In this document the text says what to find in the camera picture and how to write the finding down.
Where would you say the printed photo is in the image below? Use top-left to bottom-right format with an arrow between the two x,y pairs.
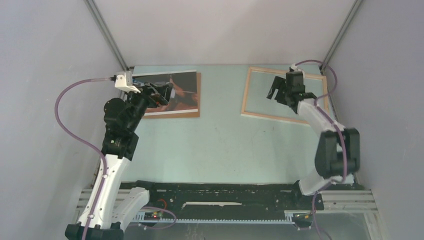
130,69 -> 199,116

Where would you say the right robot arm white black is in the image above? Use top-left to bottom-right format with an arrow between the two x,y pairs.
266,71 -> 360,209

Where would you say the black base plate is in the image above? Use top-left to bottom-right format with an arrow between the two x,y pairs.
120,180 -> 324,222

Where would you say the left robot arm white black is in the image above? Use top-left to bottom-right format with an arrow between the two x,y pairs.
65,82 -> 174,240

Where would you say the brown backing board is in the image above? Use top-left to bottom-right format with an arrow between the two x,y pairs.
143,72 -> 202,119

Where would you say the wooden picture frame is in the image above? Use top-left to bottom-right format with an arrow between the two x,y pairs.
240,66 -> 334,125

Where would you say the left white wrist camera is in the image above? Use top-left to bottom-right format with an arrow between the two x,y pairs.
114,70 -> 141,94

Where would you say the aluminium rail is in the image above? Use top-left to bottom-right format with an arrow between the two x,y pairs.
76,188 -> 379,215

